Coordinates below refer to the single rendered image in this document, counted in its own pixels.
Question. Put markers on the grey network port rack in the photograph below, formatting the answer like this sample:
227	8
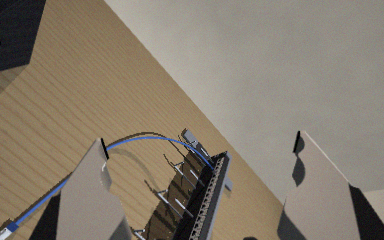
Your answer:
203	203

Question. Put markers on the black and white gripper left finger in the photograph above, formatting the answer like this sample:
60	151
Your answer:
84	209

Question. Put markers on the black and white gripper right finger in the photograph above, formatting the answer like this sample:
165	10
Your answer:
324	205

